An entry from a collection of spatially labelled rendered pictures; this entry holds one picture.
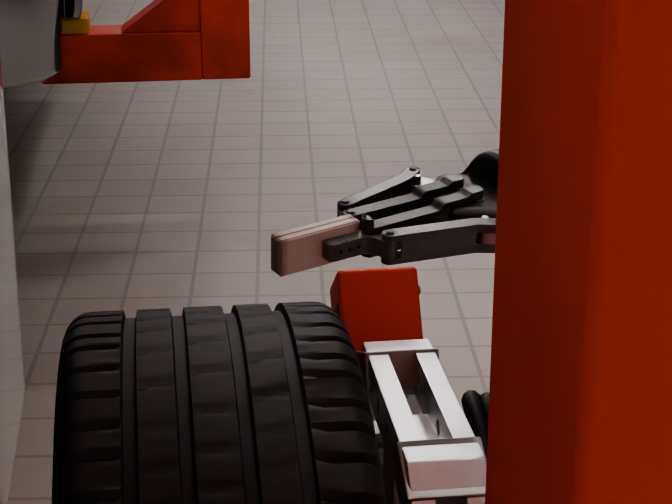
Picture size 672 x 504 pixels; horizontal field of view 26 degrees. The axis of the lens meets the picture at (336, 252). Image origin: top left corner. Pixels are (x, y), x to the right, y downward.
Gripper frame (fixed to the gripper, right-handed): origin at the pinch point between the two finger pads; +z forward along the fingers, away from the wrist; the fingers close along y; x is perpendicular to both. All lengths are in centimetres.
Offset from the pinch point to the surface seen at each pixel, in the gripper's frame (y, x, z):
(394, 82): 458, -193, -329
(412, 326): 10.2, -17.0, -16.8
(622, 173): -46, 26, 15
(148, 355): 5.5, -8.9, 11.6
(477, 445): -11.5, -14.0, -7.5
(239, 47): 318, -107, -168
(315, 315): 5.6, -9.8, -3.6
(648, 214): -46, 25, 14
